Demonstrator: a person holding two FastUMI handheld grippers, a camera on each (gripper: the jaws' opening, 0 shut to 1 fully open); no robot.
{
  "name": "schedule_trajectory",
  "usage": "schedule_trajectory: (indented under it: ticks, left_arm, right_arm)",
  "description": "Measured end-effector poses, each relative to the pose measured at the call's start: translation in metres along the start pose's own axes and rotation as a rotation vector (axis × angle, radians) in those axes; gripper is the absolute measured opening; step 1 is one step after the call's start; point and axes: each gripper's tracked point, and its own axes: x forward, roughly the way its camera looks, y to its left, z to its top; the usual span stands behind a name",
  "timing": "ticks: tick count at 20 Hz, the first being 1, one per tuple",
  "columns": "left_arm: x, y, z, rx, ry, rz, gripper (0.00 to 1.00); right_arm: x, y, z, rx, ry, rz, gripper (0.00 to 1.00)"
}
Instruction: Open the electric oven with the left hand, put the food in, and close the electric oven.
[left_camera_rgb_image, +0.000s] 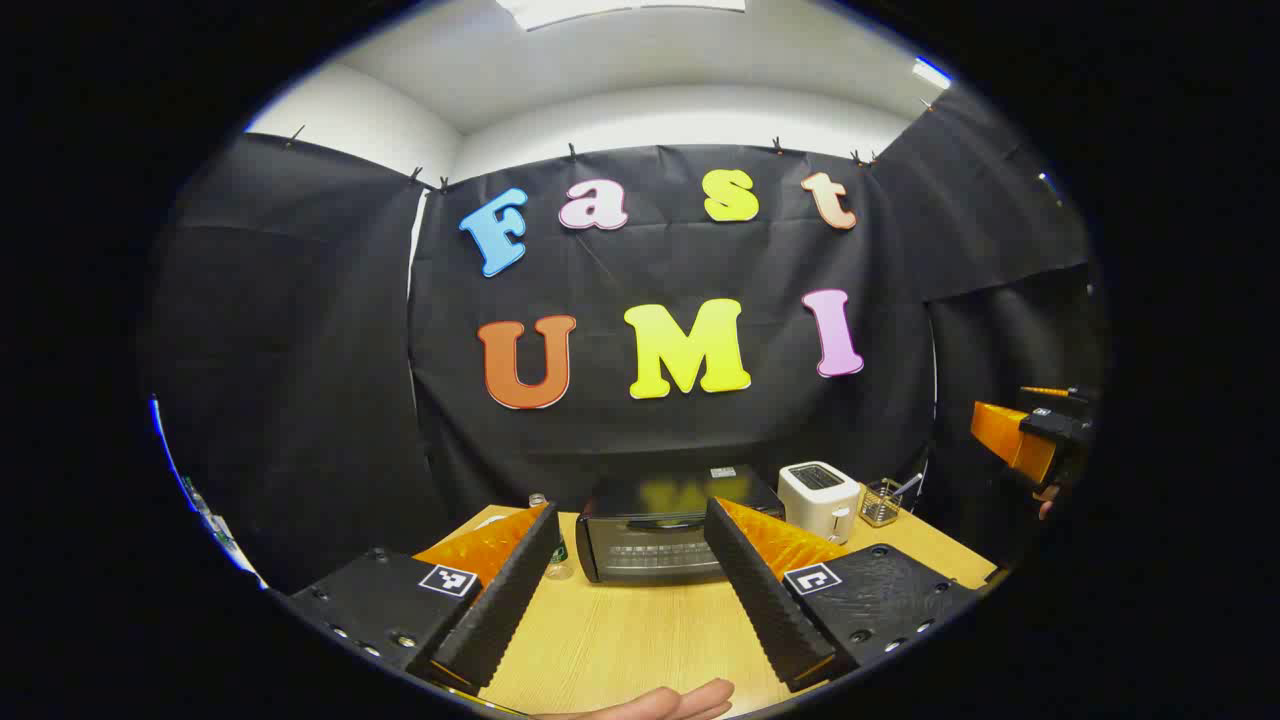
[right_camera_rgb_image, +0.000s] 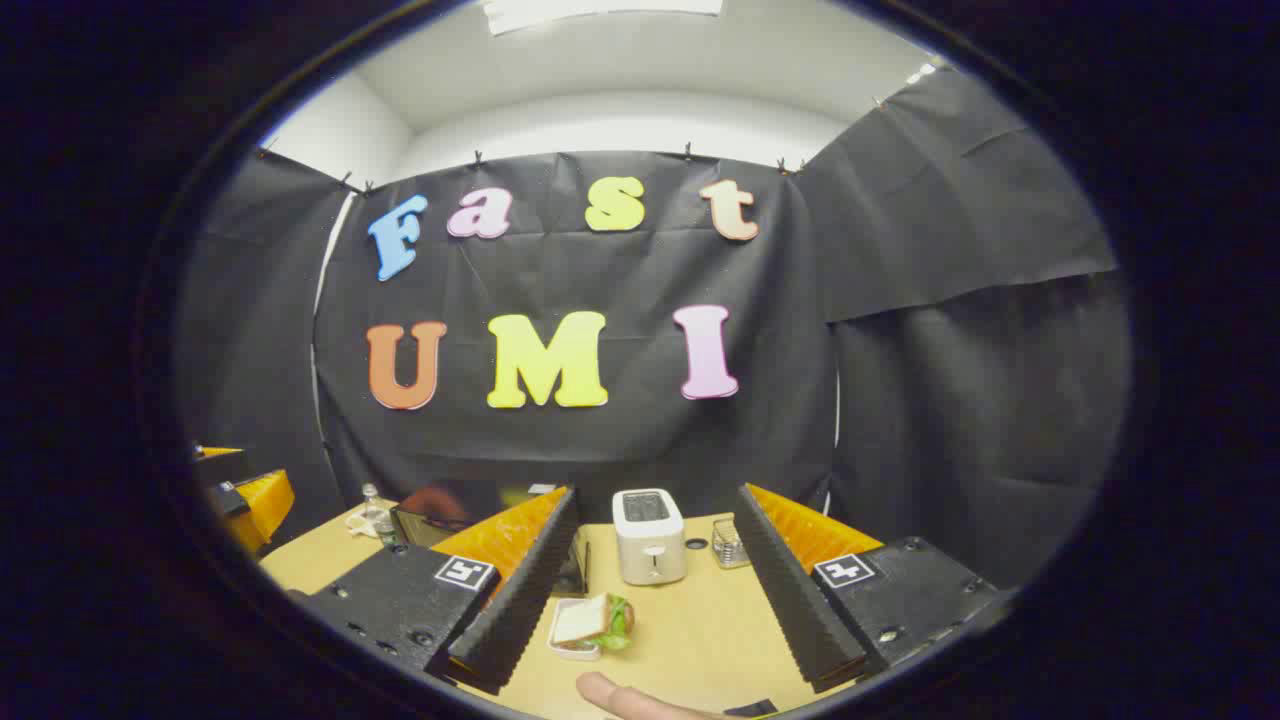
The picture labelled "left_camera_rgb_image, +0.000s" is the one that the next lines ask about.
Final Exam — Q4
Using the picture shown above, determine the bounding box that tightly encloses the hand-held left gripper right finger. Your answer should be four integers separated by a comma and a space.
703, 496, 983, 694

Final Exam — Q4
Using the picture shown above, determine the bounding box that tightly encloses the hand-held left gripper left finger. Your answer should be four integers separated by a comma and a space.
283, 500, 561, 693

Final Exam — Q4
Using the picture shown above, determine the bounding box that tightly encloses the black electric oven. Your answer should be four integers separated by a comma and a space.
575, 465, 788, 586

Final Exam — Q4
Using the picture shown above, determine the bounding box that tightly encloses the clear plastic water bottle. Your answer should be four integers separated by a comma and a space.
527, 492, 574, 582

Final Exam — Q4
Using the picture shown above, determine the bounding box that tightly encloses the white toaster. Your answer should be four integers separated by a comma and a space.
778, 461, 862, 546

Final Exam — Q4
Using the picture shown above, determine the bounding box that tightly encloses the white and blue panel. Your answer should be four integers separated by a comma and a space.
149, 395, 267, 591

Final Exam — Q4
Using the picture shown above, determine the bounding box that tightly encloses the black backdrop cloth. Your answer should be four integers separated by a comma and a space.
145, 85, 1111, 601

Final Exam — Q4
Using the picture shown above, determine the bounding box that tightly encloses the wire mesh utensil basket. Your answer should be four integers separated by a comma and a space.
859, 474, 926, 529

